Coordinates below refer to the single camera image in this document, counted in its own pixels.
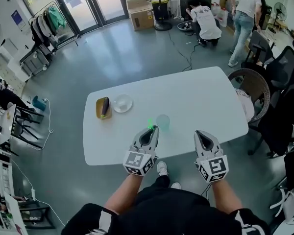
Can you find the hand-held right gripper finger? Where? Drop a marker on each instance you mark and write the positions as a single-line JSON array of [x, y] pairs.
[[216, 146], [198, 146]]

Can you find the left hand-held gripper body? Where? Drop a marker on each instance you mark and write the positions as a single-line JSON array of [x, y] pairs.
[[137, 163]]

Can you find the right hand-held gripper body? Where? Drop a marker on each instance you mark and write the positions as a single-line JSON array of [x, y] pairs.
[[215, 168]]

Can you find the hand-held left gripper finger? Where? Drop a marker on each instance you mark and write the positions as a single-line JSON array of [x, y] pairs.
[[138, 137], [156, 141]]

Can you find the translucent green cup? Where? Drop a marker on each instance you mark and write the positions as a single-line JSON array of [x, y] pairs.
[[163, 124]]

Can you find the person's right forearm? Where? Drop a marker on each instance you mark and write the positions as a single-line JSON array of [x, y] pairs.
[[225, 195]]

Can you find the person's left forearm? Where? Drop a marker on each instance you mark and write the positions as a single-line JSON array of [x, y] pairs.
[[123, 192]]

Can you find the person's left white shoe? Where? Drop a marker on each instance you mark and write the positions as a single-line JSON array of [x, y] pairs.
[[162, 168]]

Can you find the person's white shoe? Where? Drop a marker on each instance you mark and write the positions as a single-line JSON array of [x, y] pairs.
[[162, 168], [176, 185]]

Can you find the person's black trousers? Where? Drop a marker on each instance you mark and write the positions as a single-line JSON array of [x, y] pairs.
[[162, 182]]

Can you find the clear glass saucer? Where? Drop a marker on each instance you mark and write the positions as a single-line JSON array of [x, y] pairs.
[[126, 99]]

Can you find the person's right white shoe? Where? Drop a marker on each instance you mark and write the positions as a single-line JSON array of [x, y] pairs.
[[176, 185]]

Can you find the dark purple eggplant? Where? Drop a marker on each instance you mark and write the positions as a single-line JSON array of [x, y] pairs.
[[105, 106]]

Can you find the yellow tray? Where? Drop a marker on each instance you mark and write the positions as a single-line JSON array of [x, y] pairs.
[[98, 109]]

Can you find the person's black shirt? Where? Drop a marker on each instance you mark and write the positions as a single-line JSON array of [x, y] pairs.
[[166, 217]]

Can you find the black mesh office chair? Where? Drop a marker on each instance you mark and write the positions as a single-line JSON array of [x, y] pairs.
[[284, 67], [279, 116]]

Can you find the brown wicker chair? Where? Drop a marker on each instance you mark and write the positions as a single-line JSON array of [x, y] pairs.
[[253, 84]]

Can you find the white chair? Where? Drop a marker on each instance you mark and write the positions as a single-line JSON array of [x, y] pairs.
[[289, 204]]

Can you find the teal box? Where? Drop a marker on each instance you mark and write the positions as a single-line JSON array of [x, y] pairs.
[[38, 103]]

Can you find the white power strip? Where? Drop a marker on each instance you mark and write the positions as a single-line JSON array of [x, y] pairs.
[[33, 193]]

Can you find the grey office chair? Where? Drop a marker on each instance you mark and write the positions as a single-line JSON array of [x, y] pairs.
[[258, 45]]

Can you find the black metal stool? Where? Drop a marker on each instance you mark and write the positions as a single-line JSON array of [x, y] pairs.
[[22, 124]]

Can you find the grey round basin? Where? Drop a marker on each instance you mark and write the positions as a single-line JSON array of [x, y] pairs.
[[185, 26]]

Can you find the grey metal cart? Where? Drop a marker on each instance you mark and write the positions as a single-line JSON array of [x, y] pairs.
[[34, 62]]

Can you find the black bin yellow lid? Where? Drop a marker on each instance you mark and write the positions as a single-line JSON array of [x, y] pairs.
[[161, 11]]

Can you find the white plastic bag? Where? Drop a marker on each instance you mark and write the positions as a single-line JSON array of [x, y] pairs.
[[220, 15]]

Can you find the large black standing fan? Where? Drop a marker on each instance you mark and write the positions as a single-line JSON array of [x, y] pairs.
[[159, 6]]

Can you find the white round side table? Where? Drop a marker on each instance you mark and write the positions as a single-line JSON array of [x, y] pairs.
[[5, 126]]

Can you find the pale cardboard box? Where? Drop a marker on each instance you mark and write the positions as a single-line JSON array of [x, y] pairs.
[[138, 2]]

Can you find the white cluttered shelf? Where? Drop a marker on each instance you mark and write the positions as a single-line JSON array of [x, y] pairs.
[[0, 192]]

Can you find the metal clothes rack with garments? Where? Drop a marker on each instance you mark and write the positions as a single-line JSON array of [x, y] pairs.
[[47, 26]]

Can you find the black framed glass door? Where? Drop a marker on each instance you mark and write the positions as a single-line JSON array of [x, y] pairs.
[[71, 8]]

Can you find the white drawer cabinet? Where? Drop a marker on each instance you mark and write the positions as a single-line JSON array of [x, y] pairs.
[[7, 72]]

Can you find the open brown cardboard box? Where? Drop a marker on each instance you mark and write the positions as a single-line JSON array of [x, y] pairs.
[[225, 0]]

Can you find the small black standing fan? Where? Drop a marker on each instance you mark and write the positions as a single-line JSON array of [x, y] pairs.
[[280, 11]]

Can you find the blue wall poster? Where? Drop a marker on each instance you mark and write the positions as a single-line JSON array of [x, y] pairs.
[[17, 17]]

